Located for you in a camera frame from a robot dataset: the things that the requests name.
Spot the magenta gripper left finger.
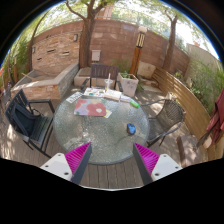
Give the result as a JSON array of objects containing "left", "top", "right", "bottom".
[{"left": 41, "top": 143, "right": 92, "bottom": 184}]

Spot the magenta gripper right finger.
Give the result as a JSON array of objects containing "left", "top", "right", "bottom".
[{"left": 133, "top": 143, "right": 182, "bottom": 185}]

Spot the blue computer mouse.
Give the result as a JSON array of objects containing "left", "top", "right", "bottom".
[{"left": 127, "top": 123, "right": 136, "bottom": 135}]

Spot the round glass patio table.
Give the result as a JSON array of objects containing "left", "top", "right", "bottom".
[{"left": 53, "top": 98, "right": 149, "bottom": 165}]

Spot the grey wicker patio chair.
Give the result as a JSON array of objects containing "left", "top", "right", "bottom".
[{"left": 146, "top": 99, "right": 184, "bottom": 147}]

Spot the black slatted patio chair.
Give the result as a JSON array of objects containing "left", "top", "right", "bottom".
[{"left": 5, "top": 90, "right": 55, "bottom": 158}]

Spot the green marker pen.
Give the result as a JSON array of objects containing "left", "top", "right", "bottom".
[{"left": 130, "top": 101, "right": 140, "bottom": 108}]

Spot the black and white booklet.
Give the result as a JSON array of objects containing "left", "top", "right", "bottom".
[{"left": 66, "top": 91, "right": 83, "bottom": 103}]

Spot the folded red patio umbrella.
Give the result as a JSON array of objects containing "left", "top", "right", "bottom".
[{"left": 196, "top": 88, "right": 224, "bottom": 147}]

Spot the open white book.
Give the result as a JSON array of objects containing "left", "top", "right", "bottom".
[{"left": 104, "top": 90, "right": 122, "bottom": 101}]

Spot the white square planter pot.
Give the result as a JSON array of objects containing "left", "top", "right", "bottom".
[{"left": 116, "top": 74, "right": 139, "bottom": 97}]

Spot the clear plastic cup with straw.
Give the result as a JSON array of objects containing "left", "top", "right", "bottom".
[{"left": 104, "top": 73, "right": 113, "bottom": 92}]

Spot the dark wooden far chair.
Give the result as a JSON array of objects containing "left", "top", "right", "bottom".
[{"left": 80, "top": 64, "right": 123, "bottom": 92}]

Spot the right tree trunk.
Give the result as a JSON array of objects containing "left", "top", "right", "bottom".
[{"left": 162, "top": 6, "right": 184, "bottom": 70}]

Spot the tree trunk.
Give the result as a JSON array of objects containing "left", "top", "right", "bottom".
[
  {"left": 65, "top": 0, "right": 118, "bottom": 68},
  {"left": 162, "top": 6, "right": 184, "bottom": 70}
]

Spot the left tree trunk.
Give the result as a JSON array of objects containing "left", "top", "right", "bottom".
[{"left": 65, "top": 0, "right": 118, "bottom": 68}]

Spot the white wall mailbox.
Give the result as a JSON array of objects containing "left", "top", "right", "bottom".
[{"left": 92, "top": 50, "right": 101, "bottom": 62}]

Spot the wooden garden lamp post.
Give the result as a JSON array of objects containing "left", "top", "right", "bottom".
[{"left": 129, "top": 26, "right": 147, "bottom": 75}]

